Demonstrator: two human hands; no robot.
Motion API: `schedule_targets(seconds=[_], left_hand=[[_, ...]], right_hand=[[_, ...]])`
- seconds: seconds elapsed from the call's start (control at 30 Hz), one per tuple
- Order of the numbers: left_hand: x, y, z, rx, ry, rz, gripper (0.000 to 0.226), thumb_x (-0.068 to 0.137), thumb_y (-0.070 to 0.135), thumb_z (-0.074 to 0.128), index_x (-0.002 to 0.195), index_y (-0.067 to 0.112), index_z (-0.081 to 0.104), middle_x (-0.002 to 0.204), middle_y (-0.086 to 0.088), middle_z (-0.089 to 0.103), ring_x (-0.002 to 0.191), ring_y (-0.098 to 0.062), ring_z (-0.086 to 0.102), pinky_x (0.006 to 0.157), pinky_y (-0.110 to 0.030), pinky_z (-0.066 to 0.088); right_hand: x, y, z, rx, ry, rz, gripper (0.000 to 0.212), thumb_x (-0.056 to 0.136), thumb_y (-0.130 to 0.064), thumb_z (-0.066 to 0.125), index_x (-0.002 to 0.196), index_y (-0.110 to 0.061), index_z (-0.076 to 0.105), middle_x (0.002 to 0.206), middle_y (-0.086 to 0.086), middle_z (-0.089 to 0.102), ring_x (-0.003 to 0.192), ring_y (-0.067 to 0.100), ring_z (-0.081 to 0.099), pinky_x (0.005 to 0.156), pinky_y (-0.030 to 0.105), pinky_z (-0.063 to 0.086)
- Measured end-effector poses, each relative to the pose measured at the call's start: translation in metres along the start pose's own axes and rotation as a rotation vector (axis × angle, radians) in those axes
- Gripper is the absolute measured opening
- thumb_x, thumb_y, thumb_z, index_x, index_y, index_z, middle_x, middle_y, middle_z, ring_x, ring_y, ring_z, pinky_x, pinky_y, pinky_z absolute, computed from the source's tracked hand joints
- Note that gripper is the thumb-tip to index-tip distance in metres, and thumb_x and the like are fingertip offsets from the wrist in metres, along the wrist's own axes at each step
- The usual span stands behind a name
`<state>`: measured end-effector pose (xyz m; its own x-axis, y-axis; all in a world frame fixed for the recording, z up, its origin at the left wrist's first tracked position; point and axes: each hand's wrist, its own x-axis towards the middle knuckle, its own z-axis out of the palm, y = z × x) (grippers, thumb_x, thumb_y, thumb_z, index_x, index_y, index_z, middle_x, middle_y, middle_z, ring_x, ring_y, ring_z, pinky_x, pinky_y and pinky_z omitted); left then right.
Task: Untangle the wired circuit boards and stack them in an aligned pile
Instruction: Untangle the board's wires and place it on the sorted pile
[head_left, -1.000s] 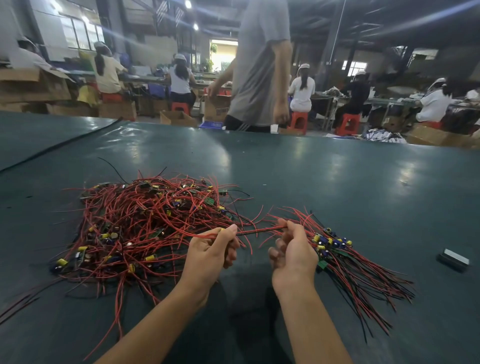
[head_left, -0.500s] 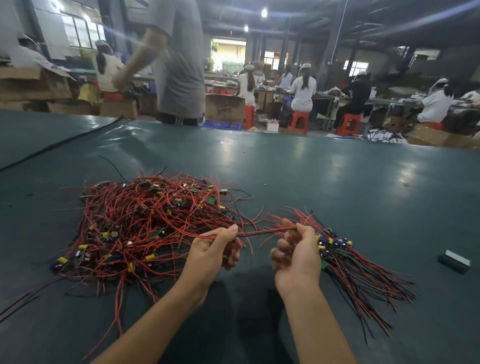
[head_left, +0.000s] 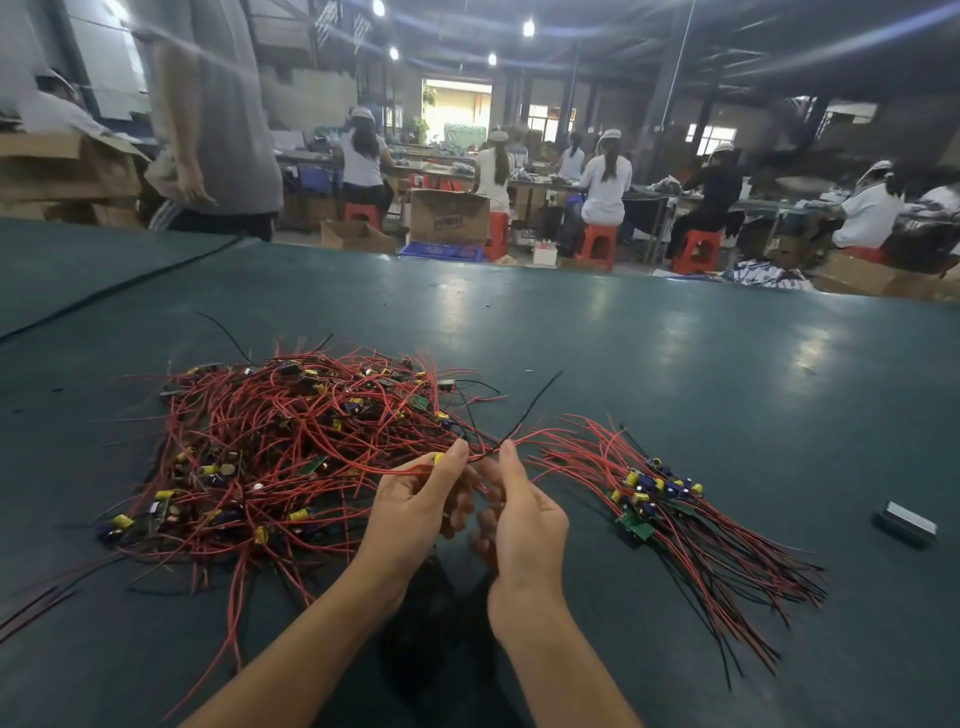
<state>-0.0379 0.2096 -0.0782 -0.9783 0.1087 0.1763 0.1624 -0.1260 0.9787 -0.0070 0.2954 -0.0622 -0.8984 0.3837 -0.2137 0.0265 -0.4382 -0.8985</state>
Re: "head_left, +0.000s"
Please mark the large open cardboard box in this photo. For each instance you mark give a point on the large open cardboard box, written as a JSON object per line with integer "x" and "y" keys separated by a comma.
{"x": 68, "y": 165}

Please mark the blue plastic crate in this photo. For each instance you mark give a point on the blue plastic crate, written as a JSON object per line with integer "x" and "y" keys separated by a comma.
{"x": 443, "y": 251}

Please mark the small black grey block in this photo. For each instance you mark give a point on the small black grey block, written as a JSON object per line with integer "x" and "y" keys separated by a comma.
{"x": 906, "y": 524}

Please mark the person's left hand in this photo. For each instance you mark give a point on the person's left hand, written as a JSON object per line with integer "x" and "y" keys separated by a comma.
{"x": 405, "y": 518}

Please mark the person's right hand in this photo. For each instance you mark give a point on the person's right hand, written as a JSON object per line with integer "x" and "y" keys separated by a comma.
{"x": 525, "y": 540}

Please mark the red plastic stool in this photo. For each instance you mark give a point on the red plastic stool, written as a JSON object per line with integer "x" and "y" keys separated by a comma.
{"x": 863, "y": 255}
{"x": 599, "y": 243}
{"x": 698, "y": 251}
{"x": 362, "y": 213}
{"x": 498, "y": 234}

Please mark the person's left forearm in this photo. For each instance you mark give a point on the person's left forearm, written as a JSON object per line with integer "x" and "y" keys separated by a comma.
{"x": 285, "y": 660}

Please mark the heap of black white items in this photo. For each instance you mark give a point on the heap of black white items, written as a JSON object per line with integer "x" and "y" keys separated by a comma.
{"x": 768, "y": 275}

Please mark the dark green table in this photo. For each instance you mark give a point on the dark green table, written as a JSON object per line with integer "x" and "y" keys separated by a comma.
{"x": 780, "y": 375}

